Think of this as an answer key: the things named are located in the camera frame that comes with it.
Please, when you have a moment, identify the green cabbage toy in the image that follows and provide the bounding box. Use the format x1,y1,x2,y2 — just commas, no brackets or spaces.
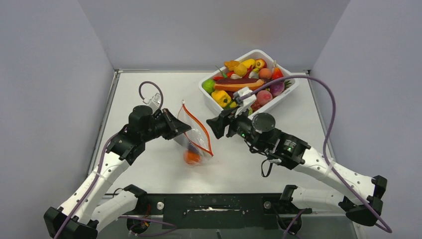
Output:
201,79,215,95

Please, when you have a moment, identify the fried chicken toy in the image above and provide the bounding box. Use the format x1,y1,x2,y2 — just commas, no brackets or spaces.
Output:
224,60,240,71

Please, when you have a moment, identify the white plastic food bin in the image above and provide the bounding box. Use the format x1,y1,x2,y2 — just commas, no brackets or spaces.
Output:
198,49,300,116

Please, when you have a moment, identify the clear zip bag orange zipper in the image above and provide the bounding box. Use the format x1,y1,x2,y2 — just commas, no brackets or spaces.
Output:
174,101,214,166

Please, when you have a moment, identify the orange fruit toy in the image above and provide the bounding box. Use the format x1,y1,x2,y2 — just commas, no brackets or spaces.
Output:
183,150,202,165

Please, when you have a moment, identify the yellow lemon toy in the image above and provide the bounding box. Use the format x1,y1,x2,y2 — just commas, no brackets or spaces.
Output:
233,63,248,78

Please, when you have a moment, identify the red apple toy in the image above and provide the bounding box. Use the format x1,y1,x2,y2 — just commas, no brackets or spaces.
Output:
255,58,267,70

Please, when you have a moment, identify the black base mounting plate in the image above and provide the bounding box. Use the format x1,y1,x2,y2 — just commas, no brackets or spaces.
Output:
128,193,300,230

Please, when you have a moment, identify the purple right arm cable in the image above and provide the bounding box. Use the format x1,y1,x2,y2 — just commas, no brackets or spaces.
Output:
239,75,393,234

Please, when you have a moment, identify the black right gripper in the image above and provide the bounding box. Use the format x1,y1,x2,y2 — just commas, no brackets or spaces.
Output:
208,102,267,152

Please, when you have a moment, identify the purple onion toy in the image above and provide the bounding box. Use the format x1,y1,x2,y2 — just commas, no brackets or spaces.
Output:
270,82,285,97

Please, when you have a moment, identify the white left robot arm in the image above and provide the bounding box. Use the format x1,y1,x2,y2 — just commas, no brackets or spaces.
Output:
44,105,191,239

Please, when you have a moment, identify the red orange pepper toy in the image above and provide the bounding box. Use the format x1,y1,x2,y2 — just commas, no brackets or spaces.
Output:
271,67,284,80

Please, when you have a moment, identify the aluminium table frame rail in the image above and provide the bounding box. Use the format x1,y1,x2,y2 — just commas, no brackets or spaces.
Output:
87,69,122,175

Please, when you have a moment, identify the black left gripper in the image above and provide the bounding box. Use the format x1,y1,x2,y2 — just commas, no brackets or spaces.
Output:
142,108,192,142

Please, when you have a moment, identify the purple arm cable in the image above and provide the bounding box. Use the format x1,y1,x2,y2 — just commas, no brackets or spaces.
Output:
52,81,165,239
239,75,393,234

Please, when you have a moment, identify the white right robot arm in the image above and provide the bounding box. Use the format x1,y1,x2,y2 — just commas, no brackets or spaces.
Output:
206,110,387,227

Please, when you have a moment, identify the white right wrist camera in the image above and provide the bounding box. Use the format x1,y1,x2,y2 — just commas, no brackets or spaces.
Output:
233,87,257,117

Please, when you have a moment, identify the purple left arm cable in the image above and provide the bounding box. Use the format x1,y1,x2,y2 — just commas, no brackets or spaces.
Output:
52,81,165,239

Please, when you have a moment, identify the large pink peach toy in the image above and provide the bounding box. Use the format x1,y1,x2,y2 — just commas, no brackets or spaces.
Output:
256,90,273,106

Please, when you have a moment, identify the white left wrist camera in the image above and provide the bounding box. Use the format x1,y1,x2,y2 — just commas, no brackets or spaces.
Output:
143,93,163,112

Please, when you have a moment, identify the yellow bell pepper toy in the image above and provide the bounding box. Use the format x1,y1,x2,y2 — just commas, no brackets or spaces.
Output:
211,90,232,108

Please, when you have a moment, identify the purple eggplant toy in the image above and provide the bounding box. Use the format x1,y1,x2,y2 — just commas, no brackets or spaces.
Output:
186,140,200,155

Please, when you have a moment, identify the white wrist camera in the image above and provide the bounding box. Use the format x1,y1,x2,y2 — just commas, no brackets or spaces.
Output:
233,87,257,117
143,93,163,112

